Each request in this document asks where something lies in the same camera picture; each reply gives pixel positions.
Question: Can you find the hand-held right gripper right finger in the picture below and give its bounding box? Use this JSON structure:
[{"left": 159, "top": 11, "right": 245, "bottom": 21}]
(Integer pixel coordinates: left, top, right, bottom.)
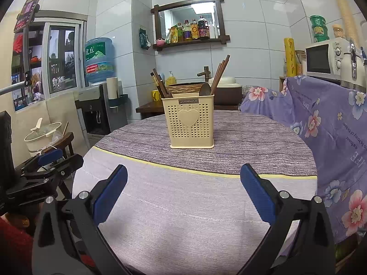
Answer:
[{"left": 238, "top": 163, "right": 336, "bottom": 275}]

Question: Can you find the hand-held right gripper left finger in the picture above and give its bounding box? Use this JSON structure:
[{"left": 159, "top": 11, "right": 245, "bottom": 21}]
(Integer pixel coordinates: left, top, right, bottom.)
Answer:
[{"left": 31, "top": 164, "right": 135, "bottom": 275}]

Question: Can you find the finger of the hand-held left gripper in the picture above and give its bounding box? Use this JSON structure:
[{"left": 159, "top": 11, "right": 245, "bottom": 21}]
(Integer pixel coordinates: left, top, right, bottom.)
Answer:
[
  {"left": 6, "top": 154, "right": 84, "bottom": 199},
  {"left": 14, "top": 148, "right": 64, "bottom": 178}
]

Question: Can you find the cream perforated utensil holder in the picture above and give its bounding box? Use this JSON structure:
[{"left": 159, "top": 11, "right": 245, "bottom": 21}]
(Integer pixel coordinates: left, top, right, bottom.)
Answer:
[{"left": 161, "top": 93, "right": 215, "bottom": 149}]

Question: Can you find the black chopstick with gold band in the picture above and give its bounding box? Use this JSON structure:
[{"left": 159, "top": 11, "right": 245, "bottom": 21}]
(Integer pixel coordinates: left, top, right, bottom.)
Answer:
[{"left": 151, "top": 73, "right": 167, "bottom": 98}]

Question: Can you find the dark chopstick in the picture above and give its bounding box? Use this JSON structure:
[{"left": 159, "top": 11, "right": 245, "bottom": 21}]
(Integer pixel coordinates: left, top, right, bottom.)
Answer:
[
  {"left": 158, "top": 75, "right": 173, "bottom": 98},
  {"left": 153, "top": 68, "right": 170, "bottom": 98}
]

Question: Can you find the brown wooden chopstick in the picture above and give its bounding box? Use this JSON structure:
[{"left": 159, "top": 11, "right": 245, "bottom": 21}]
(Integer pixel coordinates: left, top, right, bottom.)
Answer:
[
  {"left": 211, "top": 61, "right": 222, "bottom": 95},
  {"left": 213, "top": 60, "right": 227, "bottom": 95},
  {"left": 214, "top": 54, "right": 231, "bottom": 95}
]

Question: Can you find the person's left forearm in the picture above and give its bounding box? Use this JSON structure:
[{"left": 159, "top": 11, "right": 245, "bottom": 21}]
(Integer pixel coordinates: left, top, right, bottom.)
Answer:
[{"left": 0, "top": 216, "right": 34, "bottom": 275}]

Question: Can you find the white pot with lid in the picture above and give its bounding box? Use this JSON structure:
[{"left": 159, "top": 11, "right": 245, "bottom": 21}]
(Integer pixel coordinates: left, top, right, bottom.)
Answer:
[{"left": 24, "top": 117, "right": 63, "bottom": 154}]

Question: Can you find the dark wooden chair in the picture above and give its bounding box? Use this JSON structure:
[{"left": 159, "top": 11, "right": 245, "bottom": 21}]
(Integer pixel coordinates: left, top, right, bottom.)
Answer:
[{"left": 27, "top": 132, "right": 75, "bottom": 198}]

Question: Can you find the water dispenser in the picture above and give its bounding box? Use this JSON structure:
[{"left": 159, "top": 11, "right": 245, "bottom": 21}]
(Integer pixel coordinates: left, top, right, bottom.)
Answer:
[{"left": 75, "top": 84, "right": 111, "bottom": 136}]

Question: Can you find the paper cup stack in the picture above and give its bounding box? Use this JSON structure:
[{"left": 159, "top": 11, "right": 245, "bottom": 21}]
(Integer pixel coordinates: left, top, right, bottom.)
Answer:
[{"left": 106, "top": 77, "right": 128, "bottom": 112}]

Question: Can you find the purple floral cloth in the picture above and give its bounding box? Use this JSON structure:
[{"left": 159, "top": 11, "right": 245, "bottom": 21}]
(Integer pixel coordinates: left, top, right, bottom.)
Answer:
[{"left": 239, "top": 74, "right": 367, "bottom": 245}]

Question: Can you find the aluminium framed window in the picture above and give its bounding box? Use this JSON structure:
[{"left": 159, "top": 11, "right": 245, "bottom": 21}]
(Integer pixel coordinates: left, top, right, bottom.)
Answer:
[{"left": 13, "top": 10, "right": 88, "bottom": 112}]

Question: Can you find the blue water bottle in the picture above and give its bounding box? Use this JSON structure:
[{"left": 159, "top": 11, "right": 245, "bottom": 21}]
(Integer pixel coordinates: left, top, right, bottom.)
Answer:
[{"left": 84, "top": 37, "right": 117, "bottom": 86}]

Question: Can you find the brown and white rice cooker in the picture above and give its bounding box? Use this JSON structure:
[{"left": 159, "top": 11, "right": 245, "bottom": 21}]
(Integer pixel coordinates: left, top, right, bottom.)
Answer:
[{"left": 211, "top": 76, "right": 244, "bottom": 106}]

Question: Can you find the bronze faucet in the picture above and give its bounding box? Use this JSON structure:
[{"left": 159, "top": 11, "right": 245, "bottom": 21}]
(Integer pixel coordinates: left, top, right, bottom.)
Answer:
[{"left": 197, "top": 66, "right": 211, "bottom": 83}]

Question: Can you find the glass jar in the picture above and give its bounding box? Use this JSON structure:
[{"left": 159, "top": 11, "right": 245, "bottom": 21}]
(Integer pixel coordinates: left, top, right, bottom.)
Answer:
[{"left": 295, "top": 50, "right": 306, "bottom": 75}]

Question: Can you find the yellow patterned roll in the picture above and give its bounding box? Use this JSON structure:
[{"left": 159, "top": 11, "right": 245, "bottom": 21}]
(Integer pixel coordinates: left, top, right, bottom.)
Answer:
[{"left": 283, "top": 37, "right": 297, "bottom": 78}]

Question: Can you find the white microwave oven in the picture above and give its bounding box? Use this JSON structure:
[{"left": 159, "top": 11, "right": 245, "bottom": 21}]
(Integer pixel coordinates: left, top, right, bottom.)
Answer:
[{"left": 304, "top": 37, "right": 349, "bottom": 78}]

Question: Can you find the yellow green seasoning packet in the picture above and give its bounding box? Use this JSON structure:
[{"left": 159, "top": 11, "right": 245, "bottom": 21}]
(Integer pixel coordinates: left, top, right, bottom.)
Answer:
[{"left": 165, "top": 25, "right": 180, "bottom": 44}]

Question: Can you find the dark sauce bottle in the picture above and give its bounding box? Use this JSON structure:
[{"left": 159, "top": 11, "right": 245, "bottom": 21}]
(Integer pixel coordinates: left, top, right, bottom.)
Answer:
[{"left": 198, "top": 15, "right": 210, "bottom": 39}]

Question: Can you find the stack of green containers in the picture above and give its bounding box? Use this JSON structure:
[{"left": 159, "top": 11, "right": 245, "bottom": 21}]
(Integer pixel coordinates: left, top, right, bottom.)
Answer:
[{"left": 309, "top": 15, "right": 327, "bottom": 43}]

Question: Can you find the smartphone on mount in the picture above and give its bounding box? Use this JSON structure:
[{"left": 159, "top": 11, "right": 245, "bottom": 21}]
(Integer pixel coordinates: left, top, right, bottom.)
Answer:
[{"left": 14, "top": 0, "right": 45, "bottom": 33}]

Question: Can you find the green wall packet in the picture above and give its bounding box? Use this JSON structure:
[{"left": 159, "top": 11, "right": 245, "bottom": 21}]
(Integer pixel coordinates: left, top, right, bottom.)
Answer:
[{"left": 139, "top": 28, "right": 151, "bottom": 49}]

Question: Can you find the dark wooden wall shelf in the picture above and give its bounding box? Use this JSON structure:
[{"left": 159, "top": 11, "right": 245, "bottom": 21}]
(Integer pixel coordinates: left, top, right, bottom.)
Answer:
[{"left": 151, "top": 0, "right": 231, "bottom": 52}]

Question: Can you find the yellow corrugated hose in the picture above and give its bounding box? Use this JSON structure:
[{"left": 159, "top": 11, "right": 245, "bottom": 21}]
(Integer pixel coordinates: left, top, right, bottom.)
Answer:
[{"left": 327, "top": 0, "right": 359, "bottom": 52}]

